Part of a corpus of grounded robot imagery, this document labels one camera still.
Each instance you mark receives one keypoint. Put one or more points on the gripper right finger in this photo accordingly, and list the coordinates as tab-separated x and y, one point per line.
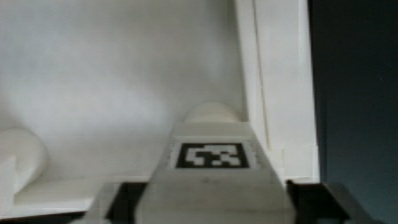
326	204

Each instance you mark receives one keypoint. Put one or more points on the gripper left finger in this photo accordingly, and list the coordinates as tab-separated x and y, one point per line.
114	204

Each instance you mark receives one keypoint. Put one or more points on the white table leg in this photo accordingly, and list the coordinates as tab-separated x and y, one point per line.
214	186

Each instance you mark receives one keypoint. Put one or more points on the white square table top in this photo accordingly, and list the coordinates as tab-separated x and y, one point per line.
112	63

